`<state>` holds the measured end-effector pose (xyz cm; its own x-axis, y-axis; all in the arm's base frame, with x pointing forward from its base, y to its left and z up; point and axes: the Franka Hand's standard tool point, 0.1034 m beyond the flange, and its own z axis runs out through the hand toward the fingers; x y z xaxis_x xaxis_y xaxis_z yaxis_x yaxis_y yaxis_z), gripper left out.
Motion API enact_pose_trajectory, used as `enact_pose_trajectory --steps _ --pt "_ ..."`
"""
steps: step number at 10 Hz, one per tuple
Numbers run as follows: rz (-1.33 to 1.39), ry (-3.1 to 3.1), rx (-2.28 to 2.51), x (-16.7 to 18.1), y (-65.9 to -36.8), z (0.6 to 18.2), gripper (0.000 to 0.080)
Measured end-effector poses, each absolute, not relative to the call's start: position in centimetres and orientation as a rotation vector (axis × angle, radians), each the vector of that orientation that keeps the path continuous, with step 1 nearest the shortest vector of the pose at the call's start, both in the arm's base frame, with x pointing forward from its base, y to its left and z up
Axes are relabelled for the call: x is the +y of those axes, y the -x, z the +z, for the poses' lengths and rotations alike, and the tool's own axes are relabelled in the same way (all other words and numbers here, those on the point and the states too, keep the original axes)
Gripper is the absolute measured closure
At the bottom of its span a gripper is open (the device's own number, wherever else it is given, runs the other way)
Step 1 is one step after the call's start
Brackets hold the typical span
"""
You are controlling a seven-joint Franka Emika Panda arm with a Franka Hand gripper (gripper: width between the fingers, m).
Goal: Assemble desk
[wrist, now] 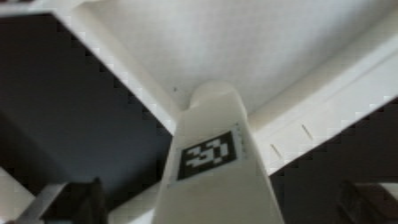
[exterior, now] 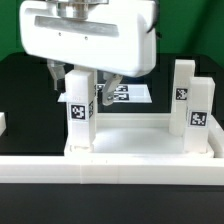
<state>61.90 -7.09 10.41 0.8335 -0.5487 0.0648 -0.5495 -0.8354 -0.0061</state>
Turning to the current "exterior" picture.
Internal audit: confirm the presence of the white fence right bar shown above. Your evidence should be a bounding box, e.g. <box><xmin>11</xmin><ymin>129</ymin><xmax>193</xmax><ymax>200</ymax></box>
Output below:
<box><xmin>209</xmin><ymin>119</ymin><xmax>224</xmax><ymax>159</ymax></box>

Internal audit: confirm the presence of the white fence bar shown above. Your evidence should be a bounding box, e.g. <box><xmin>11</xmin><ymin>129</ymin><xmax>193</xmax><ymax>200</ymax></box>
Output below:
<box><xmin>0</xmin><ymin>112</ymin><xmax>6</xmax><ymax>136</ymax></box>
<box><xmin>209</xmin><ymin>119</ymin><xmax>224</xmax><ymax>159</ymax></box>
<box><xmin>0</xmin><ymin>156</ymin><xmax>224</xmax><ymax>186</ymax></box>

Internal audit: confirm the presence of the white fence left bar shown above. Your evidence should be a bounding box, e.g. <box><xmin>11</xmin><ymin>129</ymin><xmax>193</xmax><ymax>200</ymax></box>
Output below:
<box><xmin>0</xmin><ymin>112</ymin><xmax>6</xmax><ymax>136</ymax></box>

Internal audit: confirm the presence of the white fiducial marker sheet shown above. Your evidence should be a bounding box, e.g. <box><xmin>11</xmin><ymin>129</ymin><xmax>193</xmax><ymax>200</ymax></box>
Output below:
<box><xmin>58</xmin><ymin>84</ymin><xmax>152</xmax><ymax>104</ymax></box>

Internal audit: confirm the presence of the white fence front bar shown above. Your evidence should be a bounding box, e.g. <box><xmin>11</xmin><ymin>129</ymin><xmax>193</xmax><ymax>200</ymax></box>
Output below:
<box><xmin>0</xmin><ymin>156</ymin><xmax>224</xmax><ymax>186</ymax></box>

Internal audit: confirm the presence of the white desk tabletop tray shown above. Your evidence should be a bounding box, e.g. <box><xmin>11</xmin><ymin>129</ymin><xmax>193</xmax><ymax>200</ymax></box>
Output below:
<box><xmin>64</xmin><ymin>113</ymin><xmax>214</xmax><ymax>158</ymax></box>

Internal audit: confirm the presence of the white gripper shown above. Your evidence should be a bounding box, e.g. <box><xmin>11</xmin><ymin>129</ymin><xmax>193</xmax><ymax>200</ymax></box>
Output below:
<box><xmin>19</xmin><ymin>0</ymin><xmax>157</xmax><ymax>106</ymax></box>

